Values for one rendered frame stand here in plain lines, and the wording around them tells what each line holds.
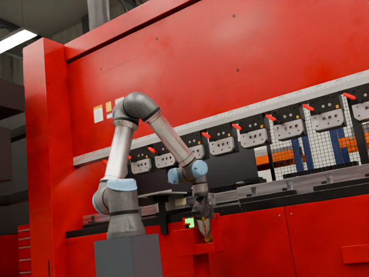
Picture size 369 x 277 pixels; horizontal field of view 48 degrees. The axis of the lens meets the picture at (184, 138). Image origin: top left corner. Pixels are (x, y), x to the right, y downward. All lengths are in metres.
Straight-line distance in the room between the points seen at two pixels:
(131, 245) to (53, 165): 1.57
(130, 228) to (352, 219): 0.97
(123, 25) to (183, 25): 0.51
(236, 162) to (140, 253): 1.48
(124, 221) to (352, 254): 0.99
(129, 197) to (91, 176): 1.63
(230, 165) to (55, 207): 1.23
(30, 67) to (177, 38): 1.22
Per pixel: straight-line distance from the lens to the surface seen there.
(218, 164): 2.97
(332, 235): 2.01
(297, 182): 2.17
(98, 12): 3.38
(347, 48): 2.21
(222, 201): 2.63
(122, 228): 1.60
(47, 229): 2.98
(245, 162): 2.87
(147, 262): 1.61
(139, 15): 2.93
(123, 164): 1.81
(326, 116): 2.15
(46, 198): 3.00
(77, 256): 2.92
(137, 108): 1.79
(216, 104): 2.41
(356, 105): 2.12
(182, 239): 2.01
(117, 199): 1.62
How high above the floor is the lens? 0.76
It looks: 13 degrees up
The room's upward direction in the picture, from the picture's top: 7 degrees counter-clockwise
